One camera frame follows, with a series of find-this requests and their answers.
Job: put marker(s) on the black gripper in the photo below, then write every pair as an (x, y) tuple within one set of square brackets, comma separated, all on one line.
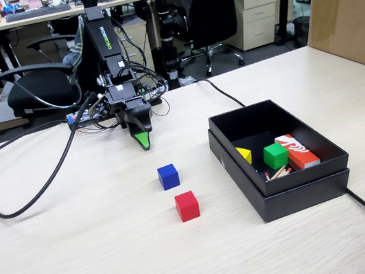
[(122, 94)]

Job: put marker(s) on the red wooden cube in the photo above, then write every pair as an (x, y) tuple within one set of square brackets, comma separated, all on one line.
[(186, 207)]

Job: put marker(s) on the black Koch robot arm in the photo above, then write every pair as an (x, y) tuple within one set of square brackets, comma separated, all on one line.
[(100, 35)]

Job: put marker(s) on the blue wooden cube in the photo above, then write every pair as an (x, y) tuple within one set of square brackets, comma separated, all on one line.
[(169, 179)]

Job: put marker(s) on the green wooden cube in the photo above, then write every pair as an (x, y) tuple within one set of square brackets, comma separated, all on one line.
[(275, 157)]

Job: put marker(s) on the blue terminal circuit board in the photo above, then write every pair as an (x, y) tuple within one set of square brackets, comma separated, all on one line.
[(73, 118)]

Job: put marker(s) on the cream drawer cabinet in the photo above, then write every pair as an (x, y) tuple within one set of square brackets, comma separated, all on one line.
[(138, 46), (254, 18)]

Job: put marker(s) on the striped green garment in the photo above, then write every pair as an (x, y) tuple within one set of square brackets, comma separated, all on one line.
[(77, 53)]

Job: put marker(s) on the black pole with white bands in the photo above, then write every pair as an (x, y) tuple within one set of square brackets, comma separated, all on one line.
[(165, 25)]

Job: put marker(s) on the yellow wooden block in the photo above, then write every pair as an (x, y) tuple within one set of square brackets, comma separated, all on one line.
[(245, 156)]

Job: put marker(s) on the black office chair with armrests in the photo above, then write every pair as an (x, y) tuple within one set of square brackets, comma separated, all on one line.
[(39, 90)]

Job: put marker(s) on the red tipped wooden match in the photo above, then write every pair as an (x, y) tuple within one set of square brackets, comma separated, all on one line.
[(278, 173), (266, 176), (286, 171)]

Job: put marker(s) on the black mesh office chair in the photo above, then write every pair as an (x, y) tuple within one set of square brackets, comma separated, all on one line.
[(211, 10)]

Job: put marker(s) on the white boxes stack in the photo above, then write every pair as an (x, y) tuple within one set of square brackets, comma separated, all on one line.
[(1, 110)]

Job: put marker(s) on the light wooden office desk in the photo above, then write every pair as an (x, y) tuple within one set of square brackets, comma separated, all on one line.
[(45, 19)]

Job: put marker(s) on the black computer keyboard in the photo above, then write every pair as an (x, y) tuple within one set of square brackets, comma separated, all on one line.
[(38, 12)]

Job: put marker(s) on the red and white matchbox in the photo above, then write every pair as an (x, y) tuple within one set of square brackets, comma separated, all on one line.
[(302, 156)]

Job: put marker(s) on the black cardboard box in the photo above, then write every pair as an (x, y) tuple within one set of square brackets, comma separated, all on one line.
[(300, 179)]

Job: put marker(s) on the black open box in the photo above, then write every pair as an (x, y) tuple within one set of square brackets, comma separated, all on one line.
[(300, 202)]

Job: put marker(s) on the black waste bin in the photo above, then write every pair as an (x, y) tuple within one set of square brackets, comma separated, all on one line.
[(302, 32)]

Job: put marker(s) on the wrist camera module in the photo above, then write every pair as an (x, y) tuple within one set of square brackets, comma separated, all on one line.
[(101, 108)]

